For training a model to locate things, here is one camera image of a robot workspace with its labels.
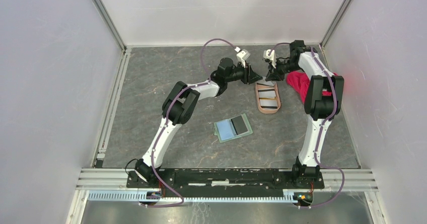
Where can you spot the pink oval card tray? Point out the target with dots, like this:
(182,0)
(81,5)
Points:
(267,111)

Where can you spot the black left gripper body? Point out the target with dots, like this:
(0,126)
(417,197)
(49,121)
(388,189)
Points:
(246,78)

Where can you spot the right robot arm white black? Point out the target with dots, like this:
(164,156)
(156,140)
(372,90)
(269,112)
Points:
(321,104)

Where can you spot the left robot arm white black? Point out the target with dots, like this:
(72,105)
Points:
(180,104)

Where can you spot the black credit card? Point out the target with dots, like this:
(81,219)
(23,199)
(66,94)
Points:
(239,125)

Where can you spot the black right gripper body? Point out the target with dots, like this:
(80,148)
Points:
(284,67)

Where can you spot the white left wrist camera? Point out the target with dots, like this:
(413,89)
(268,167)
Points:
(242,56)

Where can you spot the crumpled red cloth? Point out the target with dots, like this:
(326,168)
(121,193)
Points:
(300,82)

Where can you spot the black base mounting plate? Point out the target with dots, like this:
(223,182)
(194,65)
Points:
(213,183)

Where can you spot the silver card with black stripe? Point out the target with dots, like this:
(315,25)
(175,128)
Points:
(268,103)

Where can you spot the aluminium frame rail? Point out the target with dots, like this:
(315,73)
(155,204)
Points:
(98,184)

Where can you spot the white VIP card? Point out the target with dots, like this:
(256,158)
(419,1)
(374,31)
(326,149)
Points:
(264,82)

